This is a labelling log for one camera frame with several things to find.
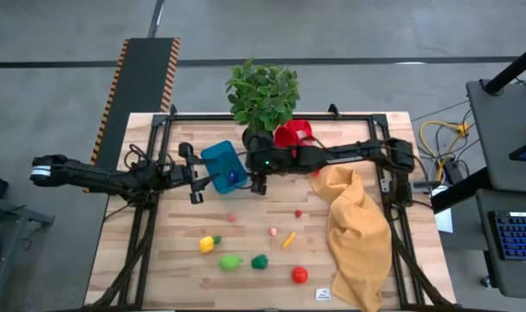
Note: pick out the black power strip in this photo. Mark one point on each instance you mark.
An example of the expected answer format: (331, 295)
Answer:
(453, 171)

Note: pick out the light green toy cabbage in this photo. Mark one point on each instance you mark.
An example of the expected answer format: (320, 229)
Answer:
(229, 263)

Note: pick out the black metal table frame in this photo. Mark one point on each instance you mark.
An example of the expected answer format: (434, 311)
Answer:
(150, 238)

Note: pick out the grey side table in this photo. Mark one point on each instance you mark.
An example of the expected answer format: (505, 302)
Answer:
(7, 242)

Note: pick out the orange toy carrot stick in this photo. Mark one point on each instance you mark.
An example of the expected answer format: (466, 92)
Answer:
(289, 239)

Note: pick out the grey desk under keyboard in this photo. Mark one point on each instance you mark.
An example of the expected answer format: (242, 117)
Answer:
(483, 268)

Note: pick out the black plant pot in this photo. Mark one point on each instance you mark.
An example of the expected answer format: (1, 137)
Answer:
(268, 136)

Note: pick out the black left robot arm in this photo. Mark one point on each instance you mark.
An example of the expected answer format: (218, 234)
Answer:
(93, 175)

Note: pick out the green leafy artificial plant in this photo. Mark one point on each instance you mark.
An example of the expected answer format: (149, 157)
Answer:
(262, 93)

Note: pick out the teal plastic tupperware container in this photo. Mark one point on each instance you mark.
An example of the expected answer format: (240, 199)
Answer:
(217, 162)

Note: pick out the black mat with hazard stripes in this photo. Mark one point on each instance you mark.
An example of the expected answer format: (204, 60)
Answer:
(143, 78)

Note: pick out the red cloth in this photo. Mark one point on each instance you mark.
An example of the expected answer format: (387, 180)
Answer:
(290, 132)

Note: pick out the grey desk with black pole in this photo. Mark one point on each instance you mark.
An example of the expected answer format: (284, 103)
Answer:
(501, 130)

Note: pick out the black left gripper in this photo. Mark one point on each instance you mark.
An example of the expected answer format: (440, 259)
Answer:
(178, 175)

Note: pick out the backlit computer keyboard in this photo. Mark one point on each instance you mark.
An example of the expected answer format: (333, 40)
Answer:
(519, 236)

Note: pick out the yellow cloth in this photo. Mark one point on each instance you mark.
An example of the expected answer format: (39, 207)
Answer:
(358, 229)

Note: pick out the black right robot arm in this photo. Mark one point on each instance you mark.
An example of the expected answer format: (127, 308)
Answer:
(353, 154)

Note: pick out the small blue toy fruit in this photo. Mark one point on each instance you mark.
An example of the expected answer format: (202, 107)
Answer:
(233, 177)

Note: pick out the dark green toy bell pepper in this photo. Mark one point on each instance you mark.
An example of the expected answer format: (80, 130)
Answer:
(259, 261)

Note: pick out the red toy tomato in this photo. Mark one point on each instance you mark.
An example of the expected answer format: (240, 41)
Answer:
(300, 274)

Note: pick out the small white label tag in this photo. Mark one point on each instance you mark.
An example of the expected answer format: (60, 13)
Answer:
(323, 294)

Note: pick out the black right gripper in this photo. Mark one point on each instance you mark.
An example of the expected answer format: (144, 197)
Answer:
(271, 160)

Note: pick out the yellow toy bell pepper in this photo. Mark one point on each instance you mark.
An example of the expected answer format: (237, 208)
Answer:
(207, 245)

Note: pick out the white paper sheet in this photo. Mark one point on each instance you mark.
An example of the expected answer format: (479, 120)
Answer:
(444, 219)

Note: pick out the small pink toy strawberry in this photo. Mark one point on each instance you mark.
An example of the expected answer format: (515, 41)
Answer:
(231, 218)

